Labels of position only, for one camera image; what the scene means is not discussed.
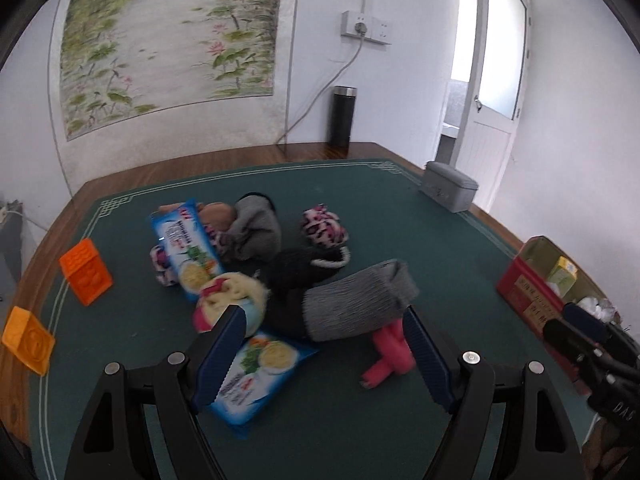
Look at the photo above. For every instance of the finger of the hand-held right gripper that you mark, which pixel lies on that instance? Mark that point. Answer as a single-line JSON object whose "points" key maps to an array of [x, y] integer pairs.
{"points": [[570, 341], [585, 319]]}

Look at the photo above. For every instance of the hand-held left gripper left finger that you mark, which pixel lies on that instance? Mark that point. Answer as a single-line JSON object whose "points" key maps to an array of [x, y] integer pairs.
{"points": [[225, 355]]}

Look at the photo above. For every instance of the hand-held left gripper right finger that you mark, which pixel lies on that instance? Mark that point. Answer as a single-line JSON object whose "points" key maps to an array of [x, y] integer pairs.
{"points": [[425, 355]]}

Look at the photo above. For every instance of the blue noodle packet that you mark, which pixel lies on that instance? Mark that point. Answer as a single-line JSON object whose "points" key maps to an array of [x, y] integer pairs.
{"points": [[270, 360], [185, 250]]}

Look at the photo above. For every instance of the red cardboard box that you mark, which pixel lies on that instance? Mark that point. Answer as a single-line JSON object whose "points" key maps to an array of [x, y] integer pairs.
{"points": [[525, 290]]}

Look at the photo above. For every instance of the grey ribbed sock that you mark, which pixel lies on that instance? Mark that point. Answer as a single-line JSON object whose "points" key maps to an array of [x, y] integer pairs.
{"points": [[355, 305]]}

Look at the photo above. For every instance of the black sock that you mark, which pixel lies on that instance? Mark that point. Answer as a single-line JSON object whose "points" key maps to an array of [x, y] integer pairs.
{"points": [[290, 270]]}

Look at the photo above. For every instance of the orange toy block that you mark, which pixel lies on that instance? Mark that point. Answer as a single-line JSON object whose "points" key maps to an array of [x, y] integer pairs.
{"points": [[87, 275]]}

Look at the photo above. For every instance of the yellow-orange toy block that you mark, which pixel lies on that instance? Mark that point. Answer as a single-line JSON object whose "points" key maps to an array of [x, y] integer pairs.
{"points": [[30, 340]]}

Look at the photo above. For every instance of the white crumpled tissue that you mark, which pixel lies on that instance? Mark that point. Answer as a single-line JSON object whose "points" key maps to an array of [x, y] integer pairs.
{"points": [[595, 306]]}

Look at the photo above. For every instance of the yellow green carton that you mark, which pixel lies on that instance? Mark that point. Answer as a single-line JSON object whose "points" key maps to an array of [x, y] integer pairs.
{"points": [[562, 272]]}

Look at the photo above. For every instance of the green table mat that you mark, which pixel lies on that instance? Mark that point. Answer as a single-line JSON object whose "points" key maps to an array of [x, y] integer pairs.
{"points": [[325, 410]]}

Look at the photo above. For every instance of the grey rolled sock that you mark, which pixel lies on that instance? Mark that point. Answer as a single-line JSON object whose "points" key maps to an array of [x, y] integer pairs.
{"points": [[257, 225]]}

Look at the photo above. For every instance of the tan sock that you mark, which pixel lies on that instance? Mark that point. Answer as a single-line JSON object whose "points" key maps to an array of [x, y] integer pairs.
{"points": [[220, 212]]}

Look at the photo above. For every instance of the pink leopard print sock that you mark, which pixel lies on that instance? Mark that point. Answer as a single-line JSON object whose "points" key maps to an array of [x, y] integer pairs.
{"points": [[322, 227]]}

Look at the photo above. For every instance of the grey lidded storage box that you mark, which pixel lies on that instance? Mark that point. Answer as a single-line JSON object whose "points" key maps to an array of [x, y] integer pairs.
{"points": [[450, 187]]}

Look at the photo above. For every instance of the dark equipment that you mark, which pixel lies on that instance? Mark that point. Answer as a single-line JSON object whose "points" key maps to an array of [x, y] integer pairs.
{"points": [[10, 250]]}

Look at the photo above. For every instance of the black thermos flask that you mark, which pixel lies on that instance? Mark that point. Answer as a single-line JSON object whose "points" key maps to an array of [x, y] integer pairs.
{"points": [[341, 120]]}

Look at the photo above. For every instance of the white glazed door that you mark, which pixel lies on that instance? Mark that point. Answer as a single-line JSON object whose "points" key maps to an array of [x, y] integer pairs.
{"points": [[492, 60]]}

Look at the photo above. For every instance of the lotus pond wall painting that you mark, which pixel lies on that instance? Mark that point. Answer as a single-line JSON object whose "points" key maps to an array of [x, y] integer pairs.
{"points": [[165, 50]]}

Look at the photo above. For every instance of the white wall power outlet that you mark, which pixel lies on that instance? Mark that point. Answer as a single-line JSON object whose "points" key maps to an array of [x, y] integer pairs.
{"points": [[370, 27]]}

